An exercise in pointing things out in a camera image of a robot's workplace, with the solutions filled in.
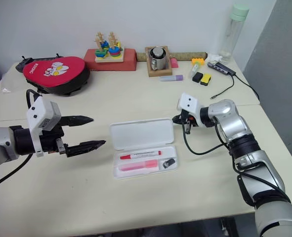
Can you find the red whiteboard marker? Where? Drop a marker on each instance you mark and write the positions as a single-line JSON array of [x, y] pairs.
[[145, 154]]

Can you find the white plastic pencil case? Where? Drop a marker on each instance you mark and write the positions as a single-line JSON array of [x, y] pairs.
[[140, 133]]

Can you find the pink highlighter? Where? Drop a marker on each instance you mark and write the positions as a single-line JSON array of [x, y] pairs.
[[140, 165]]

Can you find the red and black bag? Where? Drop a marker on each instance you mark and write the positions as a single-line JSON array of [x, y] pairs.
[[54, 74]]

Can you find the white crumpled tissue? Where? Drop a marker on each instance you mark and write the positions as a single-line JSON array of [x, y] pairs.
[[214, 58]]

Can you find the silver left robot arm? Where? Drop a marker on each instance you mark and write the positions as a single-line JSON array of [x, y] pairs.
[[0, 140]]

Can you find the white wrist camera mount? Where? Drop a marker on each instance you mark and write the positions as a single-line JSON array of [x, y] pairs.
[[189, 102], [37, 113]]

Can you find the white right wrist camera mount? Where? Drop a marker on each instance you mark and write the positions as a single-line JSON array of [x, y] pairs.
[[189, 102]]

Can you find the metal cup on wooden tray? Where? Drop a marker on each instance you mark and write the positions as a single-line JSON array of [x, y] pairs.
[[160, 72]]

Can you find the red rectangular box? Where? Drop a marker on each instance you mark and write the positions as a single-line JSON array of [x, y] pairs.
[[131, 61]]

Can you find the dark grey USB hub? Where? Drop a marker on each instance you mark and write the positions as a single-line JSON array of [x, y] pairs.
[[221, 68]]

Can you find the yellow toy brick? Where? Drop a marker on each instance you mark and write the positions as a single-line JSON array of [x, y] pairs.
[[198, 61]]

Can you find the glass bottle with green lid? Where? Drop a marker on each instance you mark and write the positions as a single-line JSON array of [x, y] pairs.
[[232, 37]]

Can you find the purple highlighter with clear cap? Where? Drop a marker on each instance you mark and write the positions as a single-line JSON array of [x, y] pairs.
[[171, 78]]

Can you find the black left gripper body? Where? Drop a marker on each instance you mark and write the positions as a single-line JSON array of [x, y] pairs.
[[49, 142]]

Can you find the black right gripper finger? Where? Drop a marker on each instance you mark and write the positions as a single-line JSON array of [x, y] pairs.
[[178, 117], [178, 122]]

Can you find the metal mug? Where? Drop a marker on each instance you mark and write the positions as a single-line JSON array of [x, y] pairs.
[[158, 59]]

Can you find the wooden stacking toy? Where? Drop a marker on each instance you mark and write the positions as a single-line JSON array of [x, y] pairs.
[[108, 56]]

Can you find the black rectangular block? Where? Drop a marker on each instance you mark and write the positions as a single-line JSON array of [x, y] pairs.
[[197, 77]]

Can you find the clear plastic bag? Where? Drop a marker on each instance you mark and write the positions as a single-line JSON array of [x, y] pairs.
[[6, 90]]

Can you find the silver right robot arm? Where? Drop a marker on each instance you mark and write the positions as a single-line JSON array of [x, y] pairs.
[[247, 153]]

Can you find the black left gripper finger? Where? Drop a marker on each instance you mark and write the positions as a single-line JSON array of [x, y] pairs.
[[79, 120], [86, 147]]

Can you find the yellow and black sponge eraser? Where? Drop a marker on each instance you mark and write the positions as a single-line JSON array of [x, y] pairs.
[[206, 79]]

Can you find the pink block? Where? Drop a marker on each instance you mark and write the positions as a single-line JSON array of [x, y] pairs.
[[174, 63]]

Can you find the clear tube with green cap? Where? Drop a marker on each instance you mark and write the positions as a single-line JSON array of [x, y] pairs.
[[195, 69]]

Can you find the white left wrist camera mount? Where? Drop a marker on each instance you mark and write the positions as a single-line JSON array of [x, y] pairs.
[[37, 113]]

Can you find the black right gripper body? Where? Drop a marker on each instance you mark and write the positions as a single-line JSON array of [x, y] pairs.
[[188, 118]]

